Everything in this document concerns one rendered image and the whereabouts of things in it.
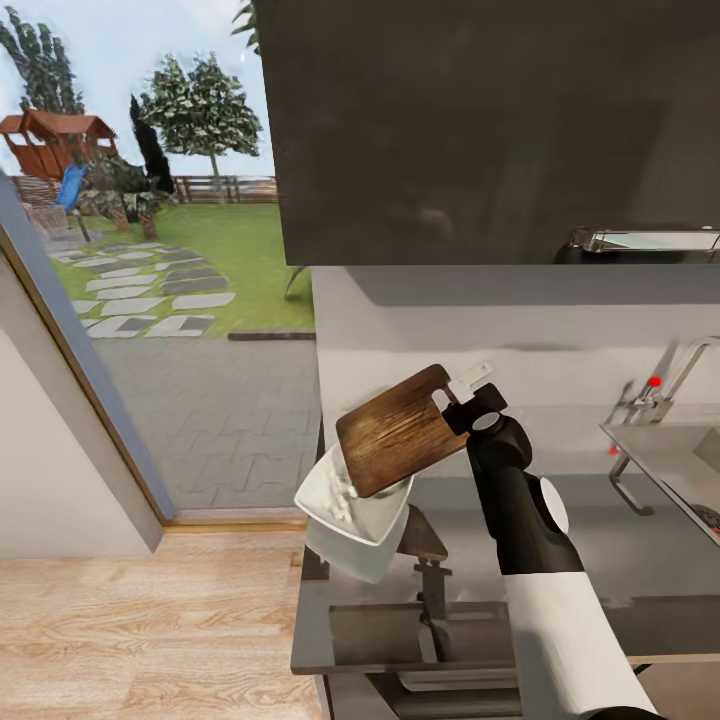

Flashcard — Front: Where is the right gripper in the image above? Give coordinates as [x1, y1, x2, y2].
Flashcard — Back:
[441, 382, 508, 437]

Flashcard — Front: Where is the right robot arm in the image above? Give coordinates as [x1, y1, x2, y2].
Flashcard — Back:
[441, 359, 668, 720]

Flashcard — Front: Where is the cutting board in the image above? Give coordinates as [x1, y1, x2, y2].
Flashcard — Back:
[336, 364, 470, 499]

